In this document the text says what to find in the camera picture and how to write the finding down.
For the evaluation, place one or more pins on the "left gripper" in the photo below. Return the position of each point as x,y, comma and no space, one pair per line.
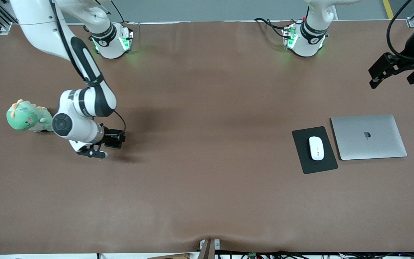
410,53

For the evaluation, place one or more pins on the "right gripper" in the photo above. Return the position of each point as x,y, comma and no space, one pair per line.
111,138

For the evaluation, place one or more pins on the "white computer mouse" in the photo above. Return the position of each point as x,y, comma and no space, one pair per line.
316,148

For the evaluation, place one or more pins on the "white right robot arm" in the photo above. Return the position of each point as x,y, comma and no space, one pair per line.
34,21

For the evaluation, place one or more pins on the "black mouse pad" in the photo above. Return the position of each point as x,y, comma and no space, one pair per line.
302,144

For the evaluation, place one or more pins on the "silver closed laptop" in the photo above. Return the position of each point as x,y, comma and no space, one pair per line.
379,144

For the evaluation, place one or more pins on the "green dinosaur plush toy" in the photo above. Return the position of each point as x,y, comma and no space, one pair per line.
27,117

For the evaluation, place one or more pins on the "brown table cover mat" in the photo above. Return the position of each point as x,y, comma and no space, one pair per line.
207,198

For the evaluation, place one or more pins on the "brown wooden stand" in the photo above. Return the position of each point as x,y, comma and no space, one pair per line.
207,250

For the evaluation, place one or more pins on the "green terminal connector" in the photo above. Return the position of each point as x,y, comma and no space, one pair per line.
252,255

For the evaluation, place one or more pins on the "silver metal bracket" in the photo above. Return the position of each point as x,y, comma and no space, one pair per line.
217,244

